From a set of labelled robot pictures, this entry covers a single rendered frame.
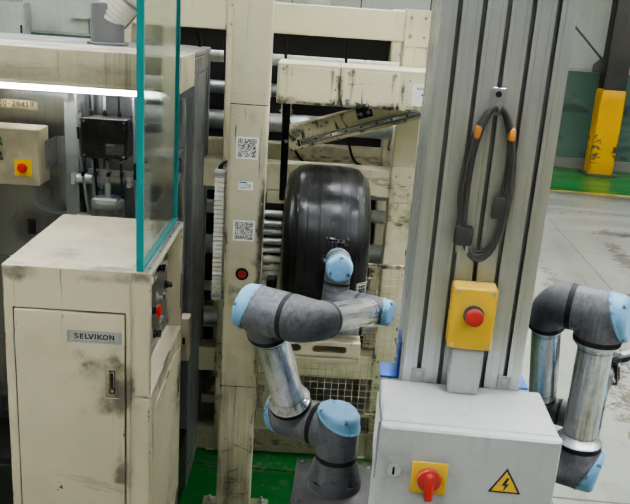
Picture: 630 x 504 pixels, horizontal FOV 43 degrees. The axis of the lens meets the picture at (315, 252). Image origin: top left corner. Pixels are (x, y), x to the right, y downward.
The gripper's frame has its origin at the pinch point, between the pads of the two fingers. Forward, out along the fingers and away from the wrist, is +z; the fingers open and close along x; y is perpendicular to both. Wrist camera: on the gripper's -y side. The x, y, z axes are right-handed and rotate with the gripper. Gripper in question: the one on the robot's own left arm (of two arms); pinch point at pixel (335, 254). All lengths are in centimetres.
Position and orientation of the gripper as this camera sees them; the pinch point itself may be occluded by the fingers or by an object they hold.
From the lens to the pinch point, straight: 256.2
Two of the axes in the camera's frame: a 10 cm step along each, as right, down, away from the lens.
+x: -10.0, -0.6, -0.2
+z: -0.1, -1.7, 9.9
